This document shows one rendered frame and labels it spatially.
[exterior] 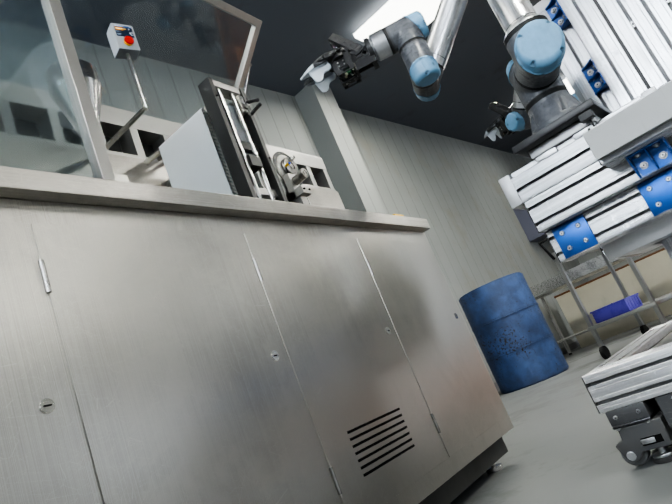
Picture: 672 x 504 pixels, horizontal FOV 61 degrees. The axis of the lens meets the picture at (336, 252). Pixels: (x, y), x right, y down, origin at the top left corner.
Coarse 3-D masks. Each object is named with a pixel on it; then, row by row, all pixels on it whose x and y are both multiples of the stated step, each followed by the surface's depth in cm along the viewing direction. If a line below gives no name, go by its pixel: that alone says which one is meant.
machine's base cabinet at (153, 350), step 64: (0, 256) 86; (64, 256) 94; (128, 256) 104; (192, 256) 116; (256, 256) 132; (320, 256) 153; (384, 256) 182; (0, 320) 81; (64, 320) 89; (128, 320) 98; (192, 320) 108; (256, 320) 122; (320, 320) 140; (384, 320) 163; (448, 320) 196; (0, 384) 77; (64, 384) 84; (128, 384) 92; (192, 384) 102; (256, 384) 113; (320, 384) 129; (384, 384) 148; (448, 384) 175; (0, 448) 74; (64, 448) 80; (128, 448) 87; (192, 448) 96; (256, 448) 106; (320, 448) 119; (384, 448) 136; (448, 448) 158
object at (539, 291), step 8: (600, 256) 593; (584, 264) 603; (592, 264) 598; (600, 264) 594; (616, 264) 640; (568, 272) 614; (576, 272) 609; (584, 272) 604; (592, 272) 609; (552, 280) 625; (560, 280) 619; (576, 280) 633; (536, 288) 636; (544, 288) 630; (552, 288) 625; (560, 288) 657; (536, 296) 636; (544, 296) 684; (544, 304) 686; (552, 320) 681; (560, 336) 676; (568, 336) 665; (568, 352) 671
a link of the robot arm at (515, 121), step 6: (516, 96) 217; (516, 102) 217; (516, 108) 218; (522, 108) 217; (510, 114) 219; (516, 114) 217; (522, 114) 217; (510, 120) 219; (516, 120) 217; (522, 120) 217; (528, 120) 218; (510, 126) 220; (516, 126) 218; (522, 126) 218; (528, 126) 220
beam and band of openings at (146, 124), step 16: (112, 112) 206; (128, 112) 212; (112, 128) 206; (144, 128) 215; (160, 128) 222; (176, 128) 229; (128, 144) 209; (144, 144) 222; (160, 144) 222; (304, 160) 298; (320, 160) 312; (320, 176) 310
